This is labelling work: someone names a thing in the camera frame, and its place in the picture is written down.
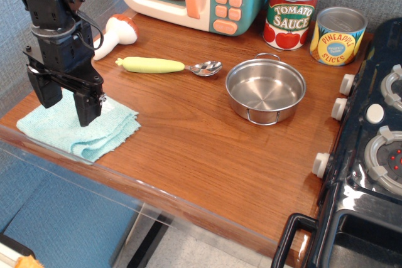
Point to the spoon with yellow-green handle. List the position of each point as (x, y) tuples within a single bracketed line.
[(137, 64)]

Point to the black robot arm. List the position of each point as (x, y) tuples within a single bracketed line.
[(53, 13)]

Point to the orange object at corner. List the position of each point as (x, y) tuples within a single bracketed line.
[(27, 262)]

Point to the small metal pot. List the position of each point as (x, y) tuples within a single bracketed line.
[(265, 90)]

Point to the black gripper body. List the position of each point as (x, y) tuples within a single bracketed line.
[(65, 53)]

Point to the toy mushroom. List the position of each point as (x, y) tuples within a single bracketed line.
[(120, 29)]

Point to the black toy stove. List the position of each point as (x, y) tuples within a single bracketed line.
[(359, 205)]

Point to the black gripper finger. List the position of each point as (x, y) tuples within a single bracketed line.
[(47, 91), (88, 106)]

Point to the pineapple slices can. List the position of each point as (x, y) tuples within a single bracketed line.
[(337, 35)]

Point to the light blue folded cloth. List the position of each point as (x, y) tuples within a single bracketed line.
[(59, 127)]

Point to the tomato sauce can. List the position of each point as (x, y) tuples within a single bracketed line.
[(287, 23)]

